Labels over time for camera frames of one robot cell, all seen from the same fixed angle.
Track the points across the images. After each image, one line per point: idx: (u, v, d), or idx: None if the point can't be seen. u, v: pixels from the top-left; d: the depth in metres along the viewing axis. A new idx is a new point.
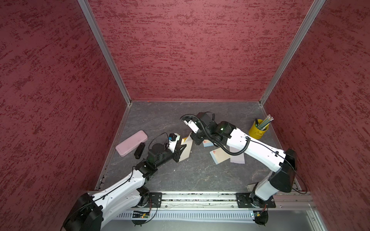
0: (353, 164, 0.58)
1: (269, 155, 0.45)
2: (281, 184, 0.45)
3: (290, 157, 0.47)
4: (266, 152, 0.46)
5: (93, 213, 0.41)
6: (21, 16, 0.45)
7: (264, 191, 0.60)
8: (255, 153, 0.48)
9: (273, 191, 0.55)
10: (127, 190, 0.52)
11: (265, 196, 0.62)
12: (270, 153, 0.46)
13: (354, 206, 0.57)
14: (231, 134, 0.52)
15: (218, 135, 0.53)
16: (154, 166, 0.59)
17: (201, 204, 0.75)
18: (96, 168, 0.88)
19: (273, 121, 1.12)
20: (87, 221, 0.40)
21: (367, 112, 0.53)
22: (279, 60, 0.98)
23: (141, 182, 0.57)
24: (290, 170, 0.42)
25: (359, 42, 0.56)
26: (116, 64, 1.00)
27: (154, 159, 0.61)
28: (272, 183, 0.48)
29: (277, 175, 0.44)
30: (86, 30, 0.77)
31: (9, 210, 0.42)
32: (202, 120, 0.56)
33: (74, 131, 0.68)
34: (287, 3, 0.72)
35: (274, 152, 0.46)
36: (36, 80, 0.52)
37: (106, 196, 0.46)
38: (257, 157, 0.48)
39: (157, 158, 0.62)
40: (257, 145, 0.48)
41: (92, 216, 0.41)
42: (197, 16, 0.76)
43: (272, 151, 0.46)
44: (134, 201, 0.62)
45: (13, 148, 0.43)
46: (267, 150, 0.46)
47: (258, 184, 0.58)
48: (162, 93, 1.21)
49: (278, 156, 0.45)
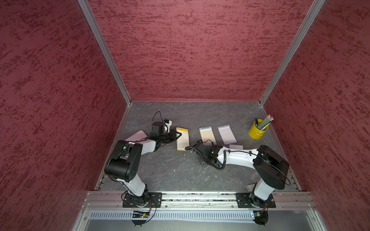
0: (353, 164, 0.58)
1: (245, 157, 0.52)
2: (270, 181, 0.47)
3: (265, 152, 0.52)
4: (242, 155, 0.54)
5: (136, 146, 0.51)
6: (21, 16, 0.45)
7: (262, 190, 0.60)
8: (236, 161, 0.56)
9: (270, 190, 0.56)
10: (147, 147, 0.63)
11: (264, 195, 0.61)
12: (246, 155, 0.53)
13: (354, 206, 0.57)
14: (218, 153, 0.63)
15: (213, 159, 0.65)
16: (158, 137, 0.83)
17: (201, 204, 0.75)
18: (96, 168, 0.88)
19: (274, 121, 1.12)
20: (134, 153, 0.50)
21: (367, 112, 0.53)
22: (279, 60, 0.98)
23: (153, 148, 0.69)
24: (264, 162, 0.47)
25: (359, 42, 0.56)
26: (116, 64, 1.00)
27: (158, 131, 0.76)
28: (267, 182, 0.49)
29: (259, 173, 0.48)
30: (86, 30, 0.77)
31: (9, 210, 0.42)
32: (198, 147, 0.71)
33: (74, 131, 0.68)
34: (287, 3, 0.72)
35: (248, 152, 0.53)
36: (36, 80, 0.52)
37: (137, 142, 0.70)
38: (241, 163, 0.55)
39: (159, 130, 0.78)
40: (235, 153, 0.57)
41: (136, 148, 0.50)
42: (197, 16, 0.76)
43: (247, 153, 0.53)
44: (140, 190, 0.64)
45: (13, 148, 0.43)
46: (244, 153, 0.54)
47: (256, 184, 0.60)
48: (162, 93, 1.21)
49: (252, 154, 0.51)
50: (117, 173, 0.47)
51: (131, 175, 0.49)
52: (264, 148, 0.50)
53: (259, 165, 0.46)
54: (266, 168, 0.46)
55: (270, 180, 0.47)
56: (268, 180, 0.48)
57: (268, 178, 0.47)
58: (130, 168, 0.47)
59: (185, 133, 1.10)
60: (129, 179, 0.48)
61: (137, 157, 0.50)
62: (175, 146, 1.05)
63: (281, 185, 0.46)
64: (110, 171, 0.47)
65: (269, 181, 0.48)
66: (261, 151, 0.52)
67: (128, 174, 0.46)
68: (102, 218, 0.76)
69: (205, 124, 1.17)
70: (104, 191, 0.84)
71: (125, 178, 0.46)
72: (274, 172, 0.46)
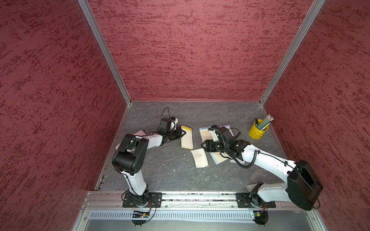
0: (353, 164, 0.58)
1: (278, 165, 0.48)
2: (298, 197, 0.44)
3: (302, 167, 0.44)
4: (275, 162, 0.49)
5: (143, 141, 0.52)
6: (21, 16, 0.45)
7: (270, 194, 0.59)
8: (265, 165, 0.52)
9: (279, 198, 0.55)
10: (152, 141, 0.63)
11: (269, 198, 0.61)
12: (279, 163, 0.48)
13: (354, 207, 0.57)
14: (245, 150, 0.58)
15: (235, 152, 0.61)
16: (165, 133, 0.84)
17: (201, 204, 0.75)
18: (96, 168, 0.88)
19: (274, 121, 1.12)
20: (140, 147, 0.51)
21: (367, 112, 0.53)
22: (279, 59, 0.97)
23: (159, 143, 0.70)
24: (299, 178, 0.42)
25: (359, 42, 0.56)
26: (116, 64, 1.00)
27: (166, 126, 0.79)
28: (292, 197, 0.46)
29: (289, 186, 0.44)
30: (86, 30, 0.77)
31: (9, 210, 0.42)
32: (223, 134, 0.65)
33: (74, 131, 0.68)
34: (287, 3, 0.72)
35: (284, 162, 0.48)
36: (36, 80, 0.52)
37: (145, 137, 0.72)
38: (270, 168, 0.51)
39: (167, 126, 0.80)
40: (267, 157, 0.52)
41: (143, 143, 0.52)
42: (197, 16, 0.76)
43: (281, 161, 0.49)
44: (141, 188, 0.64)
45: (13, 148, 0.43)
46: (277, 160, 0.50)
47: (265, 186, 0.64)
48: (162, 93, 1.21)
49: (287, 166, 0.47)
50: (124, 166, 0.49)
51: (137, 168, 0.51)
52: (302, 164, 0.45)
53: (294, 179, 0.42)
54: (299, 184, 0.42)
55: (297, 196, 0.43)
56: (295, 195, 0.44)
57: (297, 194, 0.43)
58: (135, 161, 0.49)
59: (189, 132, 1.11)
60: (134, 172, 0.50)
61: (142, 151, 0.52)
62: (175, 146, 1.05)
63: (308, 205, 0.42)
64: (116, 162, 0.49)
65: (296, 197, 0.44)
66: (298, 165, 0.45)
67: (133, 167, 0.48)
68: (102, 218, 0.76)
69: (205, 124, 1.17)
70: (104, 191, 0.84)
71: (130, 171, 0.48)
72: (308, 191, 0.43)
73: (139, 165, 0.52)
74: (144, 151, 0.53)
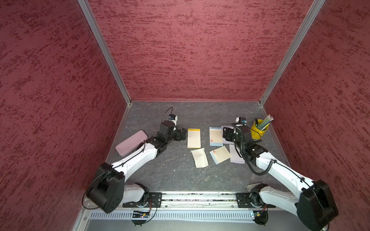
0: (353, 164, 0.58)
1: (293, 179, 0.47)
2: (308, 216, 0.42)
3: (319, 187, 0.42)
4: (291, 176, 0.47)
5: (116, 177, 0.42)
6: (21, 16, 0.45)
7: (273, 198, 0.58)
8: (280, 175, 0.50)
9: (281, 206, 0.55)
10: (142, 160, 0.53)
11: (269, 200, 0.61)
12: (295, 178, 0.47)
13: (354, 206, 0.57)
14: (261, 156, 0.57)
15: (250, 156, 0.60)
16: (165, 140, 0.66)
17: (201, 204, 0.75)
18: (96, 168, 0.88)
19: (274, 121, 1.12)
20: (112, 185, 0.41)
21: (367, 112, 0.53)
22: (278, 60, 0.98)
23: (153, 156, 0.59)
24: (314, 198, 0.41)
25: (359, 42, 0.56)
26: (116, 65, 1.00)
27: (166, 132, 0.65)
28: (301, 213, 0.44)
29: (302, 203, 0.42)
30: (86, 30, 0.77)
31: (9, 210, 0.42)
32: (244, 135, 0.62)
33: (74, 131, 0.68)
34: (287, 3, 0.72)
35: (300, 178, 0.46)
36: (36, 80, 0.52)
37: (124, 164, 0.48)
38: (283, 180, 0.49)
39: (168, 132, 0.67)
40: (283, 169, 0.50)
41: (115, 180, 0.42)
42: (197, 16, 0.76)
43: (297, 176, 0.47)
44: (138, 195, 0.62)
45: (13, 148, 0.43)
46: (293, 174, 0.48)
47: (270, 190, 0.62)
48: (163, 93, 1.21)
49: (303, 182, 0.45)
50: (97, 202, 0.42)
51: (111, 206, 0.43)
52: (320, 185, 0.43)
53: (308, 198, 0.41)
54: (313, 204, 0.40)
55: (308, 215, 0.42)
56: (305, 213, 0.42)
57: (308, 212, 0.41)
58: (108, 201, 0.41)
59: (197, 132, 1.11)
60: (107, 211, 0.42)
61: (117, 188, 0.42)
62: (175, 146, 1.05)
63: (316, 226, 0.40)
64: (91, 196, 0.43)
65: (305, 215, 0.43)
66: (315, 184, 0.43)
67: (106, 206, 0.41)
68: (102, 218, 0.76)
69: (205, 124, 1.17)
70: None
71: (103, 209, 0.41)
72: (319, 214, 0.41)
73: (116, 201, 0.45)
74: (120, 187, 0.44)
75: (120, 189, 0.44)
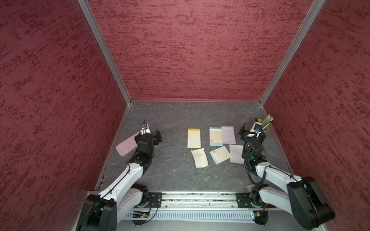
0: (353, 164, 0.58)
1: (283, 176, 0.51)
2: (300, 211, 0.43)
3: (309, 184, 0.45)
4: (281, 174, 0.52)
5: (107, 206, 0.41)
6: (21, 16, 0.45)
7: (271, 197, 0.58)
8: (273, 178, 0.55)
9: (279, 204, 0.55)
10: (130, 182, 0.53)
11: (268, 199, 0.61)
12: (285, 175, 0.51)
13: (354, 207, 0.57)
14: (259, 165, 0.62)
15: (252, 167, 0.66)
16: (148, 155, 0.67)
17: (201, 204, 0.75)
18: (96, 168, 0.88)
19: (274, 121, 1.12)
20: (104, 215, 0.40)
21: (367, 112, 0.53)
22: (278, 60, 0.98)
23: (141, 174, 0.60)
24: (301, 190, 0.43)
25: (359, 42, 0.56)
26: (116, 65, 1.00)
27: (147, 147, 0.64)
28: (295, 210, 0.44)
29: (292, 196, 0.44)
30: (86, 30, 0.77)
31: (9, 210, 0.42)
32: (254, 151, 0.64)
33: (74, 131, 0.68)
34: (287, 3, 0.72)
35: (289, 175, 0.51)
36: (36, 80, 0.52)
37: (112, 190, 0.46)
38: (277, 182, 0.53)
39: (149, 147, 0.65)
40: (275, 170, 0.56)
41: (106, 209, 0.40)
42: (197, 16, 0.76)
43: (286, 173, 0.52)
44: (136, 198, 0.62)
45: (13, 147, 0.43)
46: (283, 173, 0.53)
47: (269, 189, 0.63)
48: (163, 93, 1.21)
49: (292, 178, 0.49)
50: None
51: None
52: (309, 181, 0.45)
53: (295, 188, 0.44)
54: (300, 195, 0.43)
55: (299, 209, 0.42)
56: (297, 209, 0.43)
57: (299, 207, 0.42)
58: None
59: (197, 132, 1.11)
60: None
61: (110, 217, 0.41)
62: (175, 146, 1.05)
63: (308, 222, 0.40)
64: None
65: (298, 211, 0.43)
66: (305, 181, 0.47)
67: None
68: None
69: (205, 124, 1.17)
70: None
71: None
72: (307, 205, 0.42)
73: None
74: (113, 215, 0.42)
75: (113, 218, 0.43)
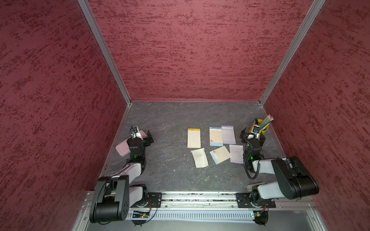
0: (353, 164, 0.58)
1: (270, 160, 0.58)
2: (284, 185, 0.46)
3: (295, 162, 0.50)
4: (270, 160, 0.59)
5: (121, 180, 0.45)
6: (21, 16, 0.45)
7: (268, 188, 0.59)
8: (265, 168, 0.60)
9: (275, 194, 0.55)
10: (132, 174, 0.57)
11: (265, 194, 0.62)
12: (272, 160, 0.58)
13: (354, 206, 0.57)
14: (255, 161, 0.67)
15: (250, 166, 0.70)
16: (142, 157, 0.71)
17: (201, 204, 0.75)
18: (96, 168, 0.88)
19: (274, 121, 1.12)
20: (120, 187, 0.44)
21: (367, 112, 0.53)
22: (278, 60, 0.98)
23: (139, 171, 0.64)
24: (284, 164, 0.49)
25: (359, 42, 0.56)
26: (116, 65, 1.00)
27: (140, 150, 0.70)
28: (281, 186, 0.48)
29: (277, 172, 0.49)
30: (86, 30, 0.77)
31: (9, 210, 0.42)
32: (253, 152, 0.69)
33: (74, 131, 0.68)
34: (287, 3, 0.72)
35: None
36: (35, 80, 0.51)
37: None
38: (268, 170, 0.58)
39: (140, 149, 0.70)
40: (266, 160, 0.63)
41: (121, 183, 0.45)
42: (197, 16, 0.76)
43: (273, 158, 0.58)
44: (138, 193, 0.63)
45: (13, 148, 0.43)
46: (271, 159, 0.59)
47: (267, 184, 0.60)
48: (163, 93, 1.21)
49: None
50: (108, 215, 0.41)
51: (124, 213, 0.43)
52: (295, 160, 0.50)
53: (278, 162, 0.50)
54: (283, 168, 0.48)
55: (283, 182, 0.47)
56: (282, 182, 0.47)
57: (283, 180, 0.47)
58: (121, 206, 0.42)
59: (197, 133, 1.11)
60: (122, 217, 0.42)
61: (125, 189, 0.45)
62: (175, 146, 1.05)
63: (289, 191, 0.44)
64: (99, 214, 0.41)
65: (283, 185, 0.47)
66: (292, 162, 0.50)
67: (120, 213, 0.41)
68: None
69: (205, 124, 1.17)
70: None
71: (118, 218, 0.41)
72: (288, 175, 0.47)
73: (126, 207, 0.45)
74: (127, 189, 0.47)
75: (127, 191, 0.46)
